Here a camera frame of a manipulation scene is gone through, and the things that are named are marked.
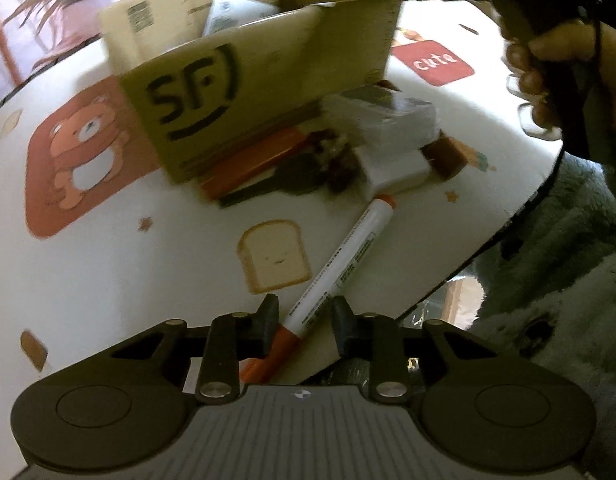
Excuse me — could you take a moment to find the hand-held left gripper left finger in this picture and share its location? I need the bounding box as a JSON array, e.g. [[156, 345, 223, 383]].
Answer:
[[110, 294, 280, 405]]

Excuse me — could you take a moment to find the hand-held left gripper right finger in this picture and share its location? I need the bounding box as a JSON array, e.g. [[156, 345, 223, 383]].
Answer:
[[332, 296, 491, 403]]

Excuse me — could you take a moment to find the white marker with orange cap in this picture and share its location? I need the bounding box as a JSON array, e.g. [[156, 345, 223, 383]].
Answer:
[[238, 194, 398, 386]]

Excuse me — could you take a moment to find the clear plastic box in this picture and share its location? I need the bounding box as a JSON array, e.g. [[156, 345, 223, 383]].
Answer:
[[320, 85, 439, 150]]

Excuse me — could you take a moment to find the black slender object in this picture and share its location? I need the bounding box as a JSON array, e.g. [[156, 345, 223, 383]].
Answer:
[[218, 152, 329, 208]]

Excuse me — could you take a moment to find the white box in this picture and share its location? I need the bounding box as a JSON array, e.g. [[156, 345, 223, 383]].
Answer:
[[355, 145, 431, 198]]

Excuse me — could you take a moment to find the orange yellow box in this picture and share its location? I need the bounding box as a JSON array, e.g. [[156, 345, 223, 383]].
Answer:
[[198, 127, 309, 201]]

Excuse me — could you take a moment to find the brown cardboard box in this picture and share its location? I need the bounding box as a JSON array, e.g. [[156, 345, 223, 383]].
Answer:
[[98, 0, 404, 186]]

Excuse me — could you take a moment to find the dark bead keychain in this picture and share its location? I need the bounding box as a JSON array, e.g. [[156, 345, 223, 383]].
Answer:
[[308, 130, 363, 193]]

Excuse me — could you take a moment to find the person's right hand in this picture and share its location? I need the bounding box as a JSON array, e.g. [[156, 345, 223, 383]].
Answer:
[[504, 22, 615, 133]]

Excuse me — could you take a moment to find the white printed card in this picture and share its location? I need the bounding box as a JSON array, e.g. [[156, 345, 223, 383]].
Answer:
[[203, 0, 281, 36]]

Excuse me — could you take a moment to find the grey fluffy garment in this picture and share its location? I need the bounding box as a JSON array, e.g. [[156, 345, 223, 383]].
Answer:
[[465, 152, 616, 480]]

